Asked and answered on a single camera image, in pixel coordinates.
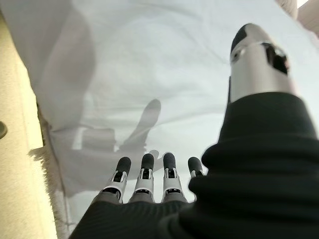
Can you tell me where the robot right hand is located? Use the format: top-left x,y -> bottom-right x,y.
71,23 -> 319,239

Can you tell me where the beige fringed bed cover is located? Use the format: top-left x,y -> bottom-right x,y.
26,99 -> 75,239

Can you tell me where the white duvet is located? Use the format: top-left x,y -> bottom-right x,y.
0,0 -> 319,203

